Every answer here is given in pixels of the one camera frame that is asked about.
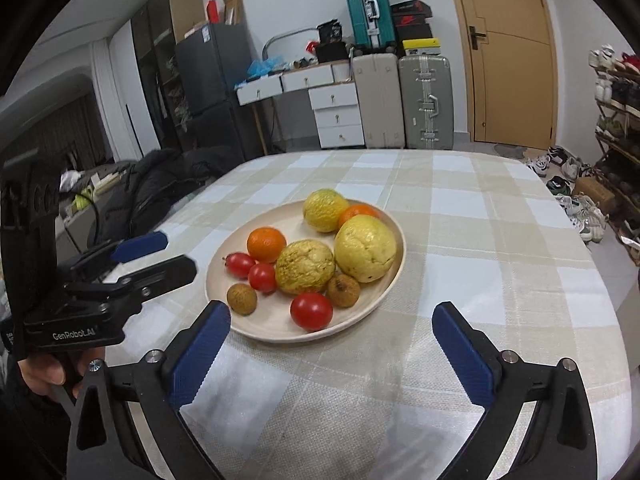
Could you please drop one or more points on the wooden door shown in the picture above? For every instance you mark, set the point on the wooden door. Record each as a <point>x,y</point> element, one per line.
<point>510,85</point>

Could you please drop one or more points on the loose sneakers group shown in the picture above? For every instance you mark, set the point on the loose sneakers group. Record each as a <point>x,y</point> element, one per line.
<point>575,180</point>

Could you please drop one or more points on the orange mandarin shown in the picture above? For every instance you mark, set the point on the orange mandarin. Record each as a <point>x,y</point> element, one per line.
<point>361,211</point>
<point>266,244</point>

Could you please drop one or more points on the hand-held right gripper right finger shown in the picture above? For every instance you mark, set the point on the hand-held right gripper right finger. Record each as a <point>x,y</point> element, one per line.
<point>462,355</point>

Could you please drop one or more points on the beige suitcase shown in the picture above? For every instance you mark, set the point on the beige suitcase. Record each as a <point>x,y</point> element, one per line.
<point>377,100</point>

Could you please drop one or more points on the red tomato with stem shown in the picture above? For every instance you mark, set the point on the red tomato with stem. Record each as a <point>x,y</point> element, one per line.
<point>240,263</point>

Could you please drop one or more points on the black jacket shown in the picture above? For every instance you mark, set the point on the black jacket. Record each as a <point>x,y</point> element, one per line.
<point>155,185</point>

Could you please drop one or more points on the white drawer cabinet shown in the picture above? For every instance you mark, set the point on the white drawer cabinet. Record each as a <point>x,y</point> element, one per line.
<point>337,120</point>

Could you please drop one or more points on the white desk with drawers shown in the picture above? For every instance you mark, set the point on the white desk with drawers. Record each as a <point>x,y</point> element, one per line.
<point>305,80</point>

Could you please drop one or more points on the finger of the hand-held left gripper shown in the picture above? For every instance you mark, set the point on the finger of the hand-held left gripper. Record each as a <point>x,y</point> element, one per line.
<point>140,247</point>
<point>160,272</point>

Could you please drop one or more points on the small yellow-green passion fruit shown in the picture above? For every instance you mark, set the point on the small yellow-green passion fruit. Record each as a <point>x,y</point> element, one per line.
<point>325,210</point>

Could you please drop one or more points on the black storage box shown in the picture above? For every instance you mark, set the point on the black storage box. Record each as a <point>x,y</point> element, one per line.
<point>331,52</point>

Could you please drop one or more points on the person's left hand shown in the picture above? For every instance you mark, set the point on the person's left hand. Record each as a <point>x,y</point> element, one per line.
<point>45,375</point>

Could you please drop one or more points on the blue plastic bag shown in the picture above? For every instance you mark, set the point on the blue plastic bag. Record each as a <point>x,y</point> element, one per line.
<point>265,67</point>

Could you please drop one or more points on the red bag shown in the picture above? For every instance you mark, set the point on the red bag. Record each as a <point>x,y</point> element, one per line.
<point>212,10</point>

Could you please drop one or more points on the wrinkled yellow passion fruit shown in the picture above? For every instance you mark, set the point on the wrinkled yellow passion fruit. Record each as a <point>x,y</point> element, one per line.
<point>305,266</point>

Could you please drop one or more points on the teal suitcase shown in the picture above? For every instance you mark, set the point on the teal suitcase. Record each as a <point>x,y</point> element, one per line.
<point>370,12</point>

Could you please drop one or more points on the dark grey refrigerator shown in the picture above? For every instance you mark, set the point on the dark grey refrigerator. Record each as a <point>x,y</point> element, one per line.
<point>215,75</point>

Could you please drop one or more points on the small red packet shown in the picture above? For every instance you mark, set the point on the small red packet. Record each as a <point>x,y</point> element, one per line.
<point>312,46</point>

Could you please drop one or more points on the brown longan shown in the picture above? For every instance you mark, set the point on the brown longan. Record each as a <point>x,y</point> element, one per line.
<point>242,299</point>
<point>343,290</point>

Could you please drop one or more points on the rows of racked shoes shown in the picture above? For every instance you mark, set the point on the rows of racked shoes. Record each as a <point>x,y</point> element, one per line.
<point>610,90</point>

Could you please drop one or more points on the small cardboard box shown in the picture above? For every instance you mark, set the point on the small cardboard box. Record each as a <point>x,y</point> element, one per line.
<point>595,194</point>

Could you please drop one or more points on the large yellow passion fruit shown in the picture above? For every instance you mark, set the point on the large yellow passion fruit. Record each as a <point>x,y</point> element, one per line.
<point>365,248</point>

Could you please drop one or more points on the cream round plate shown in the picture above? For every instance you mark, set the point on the cream round plate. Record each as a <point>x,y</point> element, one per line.
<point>272,317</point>

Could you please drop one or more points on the plain black shoe box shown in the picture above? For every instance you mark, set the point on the plain black shoe box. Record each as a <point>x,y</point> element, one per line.
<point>412,31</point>

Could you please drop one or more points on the black shoe box red lid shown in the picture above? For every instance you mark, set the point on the black shoe box red lid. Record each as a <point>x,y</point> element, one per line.
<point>410,8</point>

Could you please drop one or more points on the dark display cabinet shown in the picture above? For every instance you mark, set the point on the dark display cabinet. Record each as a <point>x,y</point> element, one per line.
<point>160,85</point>

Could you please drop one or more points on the white and yellow shoe box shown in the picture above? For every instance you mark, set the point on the white and yellow shoe box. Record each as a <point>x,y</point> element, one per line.
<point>420,46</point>

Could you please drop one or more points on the silver suitcase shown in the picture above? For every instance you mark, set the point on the silver suitcase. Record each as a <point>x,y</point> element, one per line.
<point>425,102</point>

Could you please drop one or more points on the silver arched hoop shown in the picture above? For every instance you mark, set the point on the silver arched hoop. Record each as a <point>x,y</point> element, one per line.
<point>290,32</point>

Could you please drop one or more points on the wooden shoe rack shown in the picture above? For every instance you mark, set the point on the wooden shoe rack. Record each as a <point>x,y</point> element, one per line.
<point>617,107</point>

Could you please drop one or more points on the black printed pouch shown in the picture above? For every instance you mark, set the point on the black printed pouch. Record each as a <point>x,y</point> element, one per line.
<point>330,32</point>

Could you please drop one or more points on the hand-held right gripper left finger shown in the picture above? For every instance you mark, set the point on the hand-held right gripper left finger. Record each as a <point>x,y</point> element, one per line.
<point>200,352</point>

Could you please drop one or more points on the red and black shoe box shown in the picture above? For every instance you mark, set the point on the red and black shoe box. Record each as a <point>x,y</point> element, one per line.
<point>410,20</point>

